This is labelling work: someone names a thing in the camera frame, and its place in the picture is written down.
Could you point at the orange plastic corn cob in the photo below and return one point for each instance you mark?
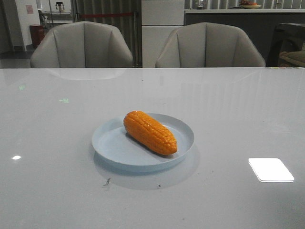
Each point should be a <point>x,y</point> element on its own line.
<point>150,132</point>

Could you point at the light blue round plate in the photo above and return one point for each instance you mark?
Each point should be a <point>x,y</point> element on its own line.
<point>117,148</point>

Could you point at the right grey upholstered chair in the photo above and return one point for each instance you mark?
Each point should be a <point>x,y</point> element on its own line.
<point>208,44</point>

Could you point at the grey upholstered chair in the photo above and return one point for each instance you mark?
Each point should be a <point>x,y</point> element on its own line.
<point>82,44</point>
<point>208,44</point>

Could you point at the white cabinet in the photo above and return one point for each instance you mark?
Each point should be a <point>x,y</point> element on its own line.
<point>159,19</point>

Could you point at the left grey upholstered chair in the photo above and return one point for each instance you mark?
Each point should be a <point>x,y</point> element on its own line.
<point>82,44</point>

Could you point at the red barrier belt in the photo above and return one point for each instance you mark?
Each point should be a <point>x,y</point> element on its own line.
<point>106,15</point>

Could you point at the dark grey counter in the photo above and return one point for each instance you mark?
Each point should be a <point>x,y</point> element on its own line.
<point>259,24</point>

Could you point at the red bin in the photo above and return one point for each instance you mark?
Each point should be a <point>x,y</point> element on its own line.
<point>37,34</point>

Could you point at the fruit bowl on counter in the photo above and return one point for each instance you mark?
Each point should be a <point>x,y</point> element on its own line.
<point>247,4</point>

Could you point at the beige cushion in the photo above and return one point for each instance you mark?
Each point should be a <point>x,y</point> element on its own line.
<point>293,58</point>

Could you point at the metal barrier post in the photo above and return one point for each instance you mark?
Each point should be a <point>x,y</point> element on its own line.
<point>136,46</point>

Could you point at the pink wall notice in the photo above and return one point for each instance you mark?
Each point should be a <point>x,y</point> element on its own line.
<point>29,9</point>

